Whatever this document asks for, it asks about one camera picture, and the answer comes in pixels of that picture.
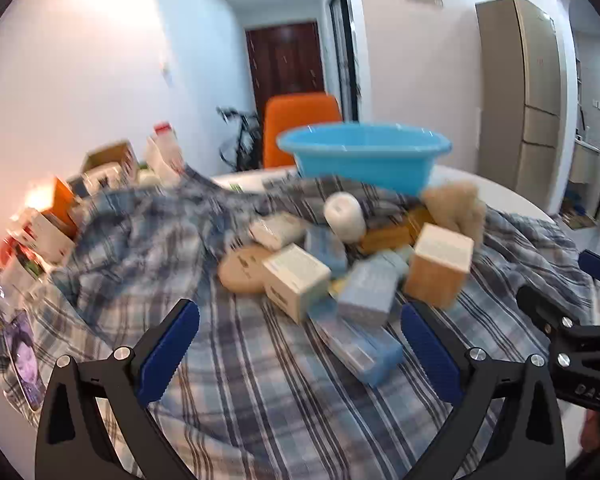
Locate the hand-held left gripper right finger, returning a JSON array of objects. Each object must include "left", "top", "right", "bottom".
[{"left": 400, "top": 301, "right": 566, "bottom": 480}]

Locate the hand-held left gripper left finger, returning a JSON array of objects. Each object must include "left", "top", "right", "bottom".
[{"left": 36, "top": 298, "right": 201, "bottom": 480}]

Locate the white and tan box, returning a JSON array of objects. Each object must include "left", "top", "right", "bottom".
[{"left": 404, "top": 223, "right": 476, "bottom": 309}]

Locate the round tan disc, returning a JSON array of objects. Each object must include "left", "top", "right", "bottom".
[{"left": 217, "top": 245, "right": 276, "bottom": 297}]

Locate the beige plush toy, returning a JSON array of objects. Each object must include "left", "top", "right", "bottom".
[{"left": 422, "top": 180, "right": 488, "bottom": 246}]

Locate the white box with grey print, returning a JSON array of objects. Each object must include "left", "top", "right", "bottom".
[{"left": 261, "top": 242, "right": 332, "bottom": 324}]

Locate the white yarn ball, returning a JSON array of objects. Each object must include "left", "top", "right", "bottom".
[{"left": 323, "top": 191, "right": 367, "bottom": 243}]

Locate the blue plastic basin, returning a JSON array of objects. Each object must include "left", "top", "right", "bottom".
[{"left": 276, "top": 121, "right": 453, "bottom": 197}]

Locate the light blue packet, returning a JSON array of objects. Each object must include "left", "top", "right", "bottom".
[
  {"left": 307, "top": 305, "right": 405, "bottom": 387},
  {"left": 336, "top": 250, "right": 410, "bottom": 328},
  {"left": 304, "top": 224, "right": 348, "bottom": 281}
]

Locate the blue plaid cloth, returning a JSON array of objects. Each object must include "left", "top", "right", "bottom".
[{"left": 0, "top": 162, "right": 598, "bottom": 480}]

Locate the yellow orange case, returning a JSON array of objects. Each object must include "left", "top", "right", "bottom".
[{"left": 358, "top": 207, "right": 431, "bottom": 256}]

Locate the purple photo card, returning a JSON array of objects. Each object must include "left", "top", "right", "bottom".
[{"left": 2, "top": 310, "right": 47, "bottom": 413}]

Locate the white soft packet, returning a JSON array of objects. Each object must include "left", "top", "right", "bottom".
[{"left": 249, "top": 211, "right": 311, "bottom": 252}]

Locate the orange carton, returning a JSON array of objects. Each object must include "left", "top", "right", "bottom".
[{"left": 45, "top": 176, "right": 81, "bottom": 238}]

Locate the milk bottle with red cap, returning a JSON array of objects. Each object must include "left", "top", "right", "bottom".
[{"left": 145, "top": 121, "right": 186, "bottom": 186}]

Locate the open cardboard box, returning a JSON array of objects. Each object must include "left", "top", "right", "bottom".
[{"left": 82, "top": 140, "right": 140, "bottom": 192}]

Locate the beige refrigerator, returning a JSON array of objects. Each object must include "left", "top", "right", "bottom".
[{"left": 475, "top": 0, "right": 581, "bottom": 206}]

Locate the black bicycle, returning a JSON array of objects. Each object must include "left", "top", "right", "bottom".
[{"left": 216, "top": 106, "right": 264, "bottom": 171}]

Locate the orange chair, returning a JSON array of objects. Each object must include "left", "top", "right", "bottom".
[{"left": 262, "top": 92, "right": 343, "bottom": 168}]

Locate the dark wooden door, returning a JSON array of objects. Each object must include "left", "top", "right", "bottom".
[{"left": 245, "top": 21, "right": 326, "bottom": 111}]

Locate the glass sliding door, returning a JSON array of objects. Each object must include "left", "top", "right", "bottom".
[{"left": 327, "top": 0, "right": 362, "bottom": 121}]

